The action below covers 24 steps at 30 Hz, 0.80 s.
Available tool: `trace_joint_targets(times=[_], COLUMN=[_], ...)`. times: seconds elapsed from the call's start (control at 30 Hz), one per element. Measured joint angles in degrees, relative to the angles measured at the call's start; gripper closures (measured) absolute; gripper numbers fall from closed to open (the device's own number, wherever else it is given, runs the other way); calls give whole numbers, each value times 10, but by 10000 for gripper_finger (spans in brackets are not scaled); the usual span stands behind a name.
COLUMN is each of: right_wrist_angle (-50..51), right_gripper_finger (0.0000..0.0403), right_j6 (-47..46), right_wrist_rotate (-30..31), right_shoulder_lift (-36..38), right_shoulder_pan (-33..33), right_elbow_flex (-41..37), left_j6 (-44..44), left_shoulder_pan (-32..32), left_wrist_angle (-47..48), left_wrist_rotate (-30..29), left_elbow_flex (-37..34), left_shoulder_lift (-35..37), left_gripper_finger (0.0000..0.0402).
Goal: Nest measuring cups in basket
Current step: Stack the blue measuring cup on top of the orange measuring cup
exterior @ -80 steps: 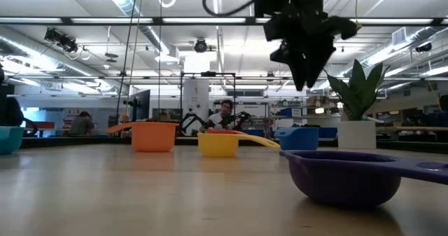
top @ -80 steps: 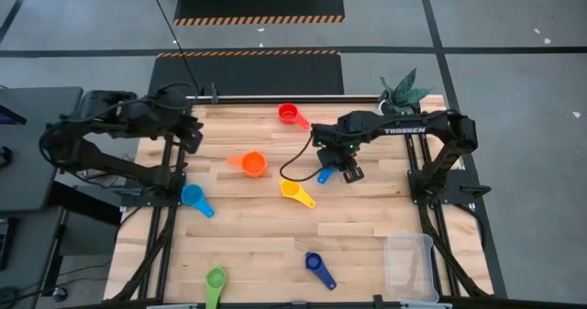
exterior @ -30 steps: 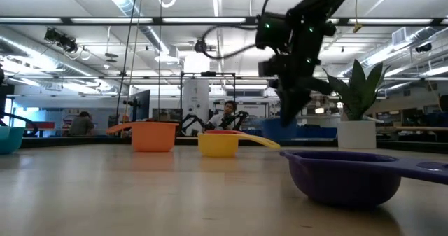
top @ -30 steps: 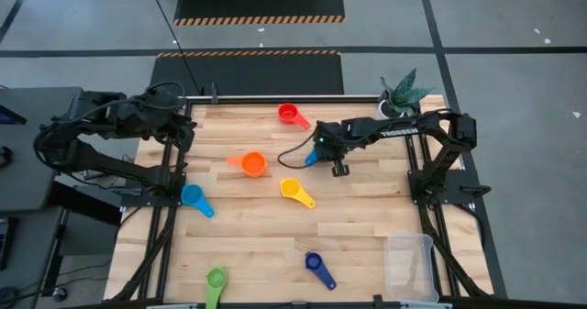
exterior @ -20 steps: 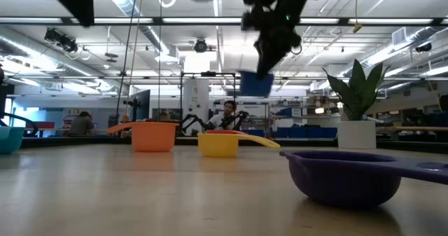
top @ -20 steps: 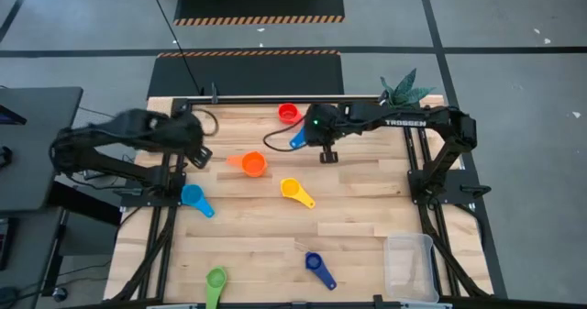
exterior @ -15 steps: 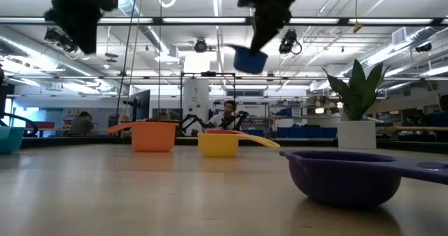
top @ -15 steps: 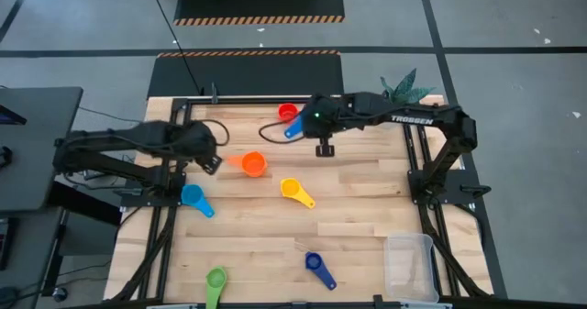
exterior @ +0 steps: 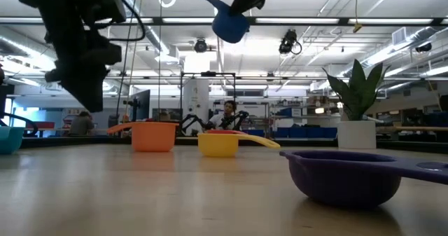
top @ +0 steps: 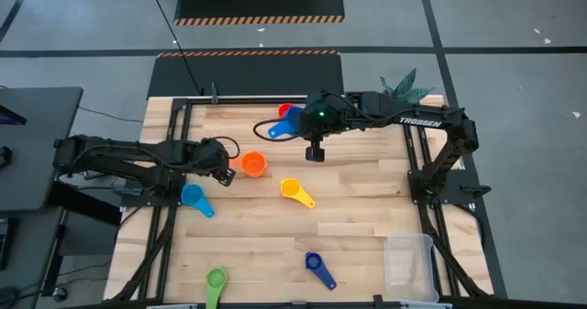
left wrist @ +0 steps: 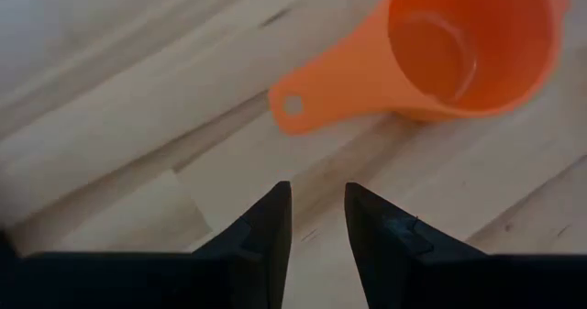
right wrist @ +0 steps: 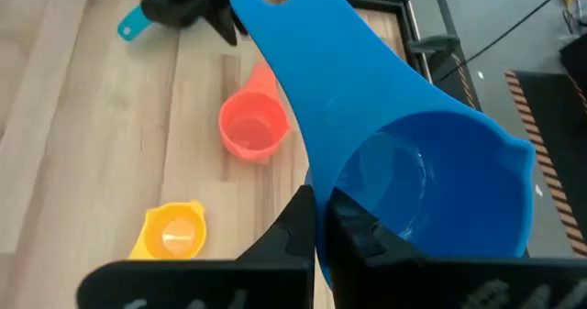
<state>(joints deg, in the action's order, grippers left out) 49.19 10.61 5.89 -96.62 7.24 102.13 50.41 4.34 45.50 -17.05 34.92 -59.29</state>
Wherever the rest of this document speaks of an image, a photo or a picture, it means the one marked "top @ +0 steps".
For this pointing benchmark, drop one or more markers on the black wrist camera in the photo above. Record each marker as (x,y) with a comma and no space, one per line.
(225,177)
(315,153)

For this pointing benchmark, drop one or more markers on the green measuring cup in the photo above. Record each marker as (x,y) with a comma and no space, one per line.
(216,278)

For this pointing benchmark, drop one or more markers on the clear plastic basket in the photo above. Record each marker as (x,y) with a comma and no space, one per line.
(410,268)

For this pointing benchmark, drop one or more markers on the orange measuring cup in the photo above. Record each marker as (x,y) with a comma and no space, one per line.
(254,163)

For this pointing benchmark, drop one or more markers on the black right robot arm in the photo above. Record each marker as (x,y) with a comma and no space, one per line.
(422,121)

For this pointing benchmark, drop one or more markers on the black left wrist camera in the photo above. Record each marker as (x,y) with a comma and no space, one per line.
(225,177)

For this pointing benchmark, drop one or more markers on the dark navy measuring cup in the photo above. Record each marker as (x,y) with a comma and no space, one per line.
(313,261)

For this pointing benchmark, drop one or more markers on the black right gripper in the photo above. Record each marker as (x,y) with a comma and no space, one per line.
(321,112)

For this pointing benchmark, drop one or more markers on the black striped-edge floor mat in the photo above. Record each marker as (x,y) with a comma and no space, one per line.
(259,2)
(247,75)

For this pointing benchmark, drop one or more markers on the black desk leg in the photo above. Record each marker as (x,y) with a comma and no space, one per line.
(87,208)

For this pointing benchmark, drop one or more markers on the round caster wheel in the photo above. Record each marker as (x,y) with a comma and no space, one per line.
(59,294)

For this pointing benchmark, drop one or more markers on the green snake plant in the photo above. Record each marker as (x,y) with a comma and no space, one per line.
(406,89)

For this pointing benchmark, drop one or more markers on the grey desk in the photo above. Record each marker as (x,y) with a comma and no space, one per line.
(27,180)

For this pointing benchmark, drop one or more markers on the yellow measuring cup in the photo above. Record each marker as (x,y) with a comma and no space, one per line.
(290,187)

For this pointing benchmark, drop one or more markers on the silver aluminium bracket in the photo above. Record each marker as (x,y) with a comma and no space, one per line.
(426,305)
(172,306)

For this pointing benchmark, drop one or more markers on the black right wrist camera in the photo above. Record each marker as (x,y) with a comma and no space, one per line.
(315,153)

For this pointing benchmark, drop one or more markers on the medium blue measuring cup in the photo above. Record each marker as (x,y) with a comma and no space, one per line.
(282,128)

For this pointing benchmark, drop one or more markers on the red measuring cup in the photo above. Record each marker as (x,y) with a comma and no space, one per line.
(284,109)

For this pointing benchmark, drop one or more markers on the light blue measuring cup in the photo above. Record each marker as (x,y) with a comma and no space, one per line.
(192,194)

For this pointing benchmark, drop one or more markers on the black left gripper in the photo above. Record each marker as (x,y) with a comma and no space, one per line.
(213,155)

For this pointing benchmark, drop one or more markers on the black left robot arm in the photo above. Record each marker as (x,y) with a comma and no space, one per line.
(114,160)

